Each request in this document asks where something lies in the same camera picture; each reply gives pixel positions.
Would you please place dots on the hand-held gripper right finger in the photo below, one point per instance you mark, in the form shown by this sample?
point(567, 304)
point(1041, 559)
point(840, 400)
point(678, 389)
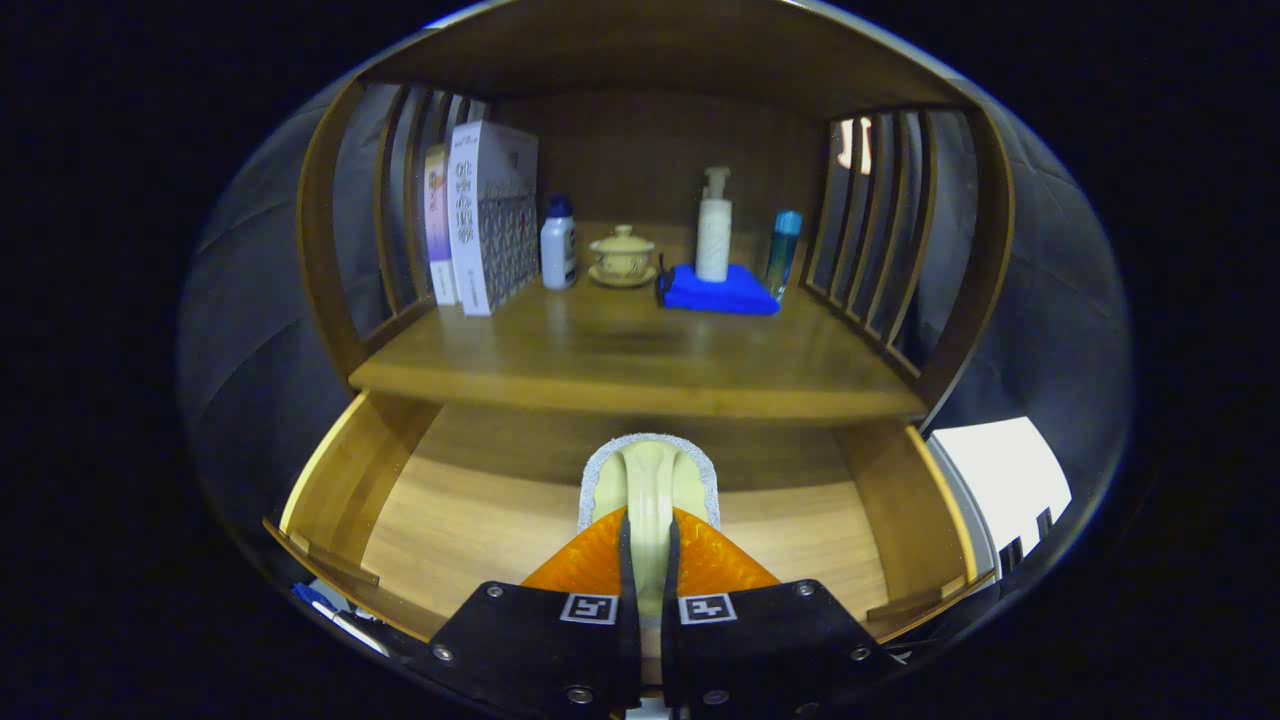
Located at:
point(672, 640)

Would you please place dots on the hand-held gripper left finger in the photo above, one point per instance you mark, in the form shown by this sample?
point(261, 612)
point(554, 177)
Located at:
point(628, 640)

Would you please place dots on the green scrub brush grey pad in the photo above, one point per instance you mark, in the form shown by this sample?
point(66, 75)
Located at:
point(650, 480)

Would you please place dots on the wooden drawer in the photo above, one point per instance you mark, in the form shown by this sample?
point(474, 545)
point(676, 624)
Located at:
point(480, 520)

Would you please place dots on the wooden countertop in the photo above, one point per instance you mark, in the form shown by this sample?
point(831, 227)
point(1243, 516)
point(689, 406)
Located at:
point(620, 350)

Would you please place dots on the wooden cabinet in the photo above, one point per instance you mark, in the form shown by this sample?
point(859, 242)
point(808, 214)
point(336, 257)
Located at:
point(650, 40)

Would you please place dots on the blue folded cloth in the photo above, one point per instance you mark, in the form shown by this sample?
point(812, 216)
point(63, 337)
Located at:
point(720, 292)

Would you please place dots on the white topped grey box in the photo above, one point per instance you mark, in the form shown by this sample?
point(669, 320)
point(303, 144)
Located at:
point(1000, 475)

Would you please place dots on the beige lidded teacup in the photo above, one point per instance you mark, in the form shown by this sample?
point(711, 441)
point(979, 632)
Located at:
point(622, 255)

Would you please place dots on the white bottle blue cap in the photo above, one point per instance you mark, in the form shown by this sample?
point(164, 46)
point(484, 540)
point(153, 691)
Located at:
point(557, 250)

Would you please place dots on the teal slim bottle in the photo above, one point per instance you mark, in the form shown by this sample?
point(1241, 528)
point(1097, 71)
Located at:
point(782, 250)

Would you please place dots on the white pump bottle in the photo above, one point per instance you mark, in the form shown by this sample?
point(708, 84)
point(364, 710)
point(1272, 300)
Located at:
point(713, 235)

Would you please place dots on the thick white book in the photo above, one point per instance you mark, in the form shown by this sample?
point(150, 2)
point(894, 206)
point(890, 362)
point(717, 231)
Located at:
point(480, 220)

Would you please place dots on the thin purple book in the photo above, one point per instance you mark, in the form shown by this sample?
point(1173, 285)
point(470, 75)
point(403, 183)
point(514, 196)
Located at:
point(438, 230)

